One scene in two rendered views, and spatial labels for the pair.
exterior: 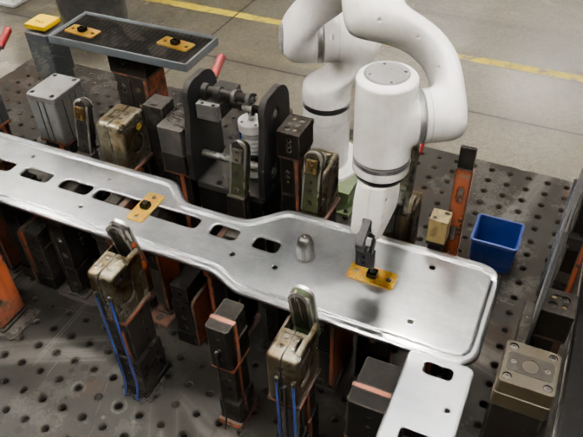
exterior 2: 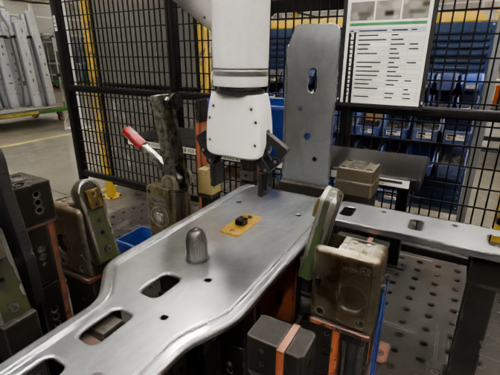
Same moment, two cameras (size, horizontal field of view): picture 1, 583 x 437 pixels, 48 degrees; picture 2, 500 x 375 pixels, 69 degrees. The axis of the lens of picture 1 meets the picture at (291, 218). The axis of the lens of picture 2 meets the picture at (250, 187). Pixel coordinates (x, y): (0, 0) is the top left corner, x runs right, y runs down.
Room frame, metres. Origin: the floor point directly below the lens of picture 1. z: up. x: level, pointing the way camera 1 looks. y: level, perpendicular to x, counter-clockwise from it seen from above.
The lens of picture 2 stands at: (0.71, 0.44, 1.28)
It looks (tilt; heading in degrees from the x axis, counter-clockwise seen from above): 20 degrees down; 274
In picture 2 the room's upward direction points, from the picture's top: straight up
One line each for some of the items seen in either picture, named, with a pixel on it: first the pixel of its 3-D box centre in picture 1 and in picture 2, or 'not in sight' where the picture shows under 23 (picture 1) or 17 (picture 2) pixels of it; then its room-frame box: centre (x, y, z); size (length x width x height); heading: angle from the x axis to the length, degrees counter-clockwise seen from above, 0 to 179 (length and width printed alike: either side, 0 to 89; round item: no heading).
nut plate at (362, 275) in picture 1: (372, 273); (241, 222); (0.77, -0.14, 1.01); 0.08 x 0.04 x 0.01; 64
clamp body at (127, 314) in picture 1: (132, 323); not in sight; (0.79, 0.31, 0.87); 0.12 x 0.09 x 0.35; 154
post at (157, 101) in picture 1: (171, 173); not in sight; (1.21, 0.28, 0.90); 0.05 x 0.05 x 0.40; 64
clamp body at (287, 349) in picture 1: (293, 401); (341, 349); (0.61, 0.01, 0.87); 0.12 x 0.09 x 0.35; 154
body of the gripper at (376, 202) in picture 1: (378, 193); (239, 120); (0.77, -0.13, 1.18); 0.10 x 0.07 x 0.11; 154
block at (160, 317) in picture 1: (162, 258); not in sight; (0.99, 0.28, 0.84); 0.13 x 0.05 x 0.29; 154
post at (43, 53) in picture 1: (67, 107); not in sight; (1.49, 0.58, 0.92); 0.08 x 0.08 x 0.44; 64
